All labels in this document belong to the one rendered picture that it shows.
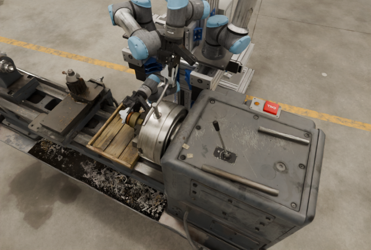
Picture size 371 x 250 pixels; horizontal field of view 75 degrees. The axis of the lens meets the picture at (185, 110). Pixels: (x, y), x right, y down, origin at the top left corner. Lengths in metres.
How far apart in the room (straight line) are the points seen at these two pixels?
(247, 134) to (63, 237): 1.75
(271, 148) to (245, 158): 0.12
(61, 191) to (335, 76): 3.32
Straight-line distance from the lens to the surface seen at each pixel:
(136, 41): 1.19
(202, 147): 0.98
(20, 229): 2.52
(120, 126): 1.53
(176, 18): 0.96
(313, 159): 1.08
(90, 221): 2.29
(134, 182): 1.65
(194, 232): 1.60
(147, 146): 1.11
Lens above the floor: 2.11
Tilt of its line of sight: 52 degrees down
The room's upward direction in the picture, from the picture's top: 1 degrees clockwise
